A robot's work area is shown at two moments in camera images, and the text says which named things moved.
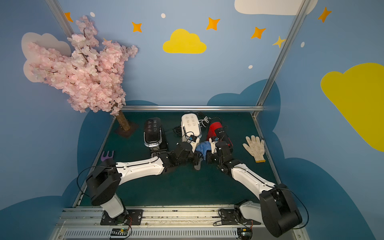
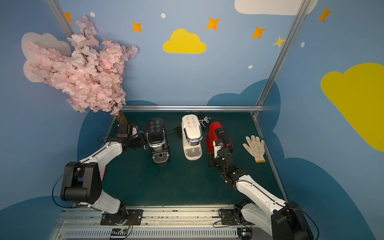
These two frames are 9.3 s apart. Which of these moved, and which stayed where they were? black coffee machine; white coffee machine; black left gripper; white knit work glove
Moved: black left gripper
Stayed: white knit work glove; white coffee machine; black coffee machine
